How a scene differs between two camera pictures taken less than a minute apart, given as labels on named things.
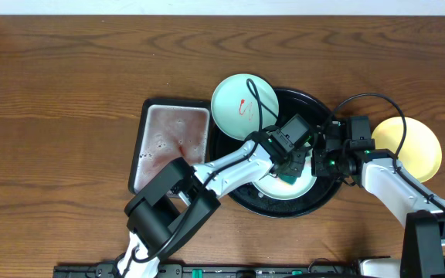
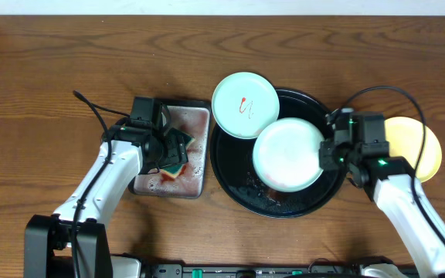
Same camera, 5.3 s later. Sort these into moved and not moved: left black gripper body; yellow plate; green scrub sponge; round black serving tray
Moved: left black gripper body; green scrub sponge
Not moved: yellow plate; round black serving tray
